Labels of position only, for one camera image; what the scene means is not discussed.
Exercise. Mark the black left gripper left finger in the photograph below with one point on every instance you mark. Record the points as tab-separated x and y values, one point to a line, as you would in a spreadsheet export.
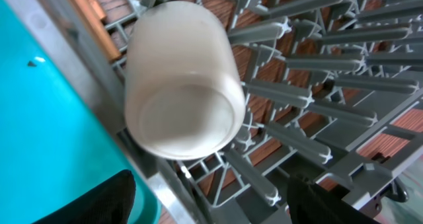
109	202

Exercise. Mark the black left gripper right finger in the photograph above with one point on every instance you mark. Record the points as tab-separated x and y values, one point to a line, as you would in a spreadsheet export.
311	204

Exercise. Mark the cream cup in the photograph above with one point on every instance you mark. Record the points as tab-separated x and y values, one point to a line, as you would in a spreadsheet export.
183	94

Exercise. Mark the grey dishwasher rack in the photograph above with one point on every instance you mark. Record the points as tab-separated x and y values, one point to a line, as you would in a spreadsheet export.
324	83

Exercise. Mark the teal serving tray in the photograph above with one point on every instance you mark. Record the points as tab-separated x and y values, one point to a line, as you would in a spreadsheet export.
59	123

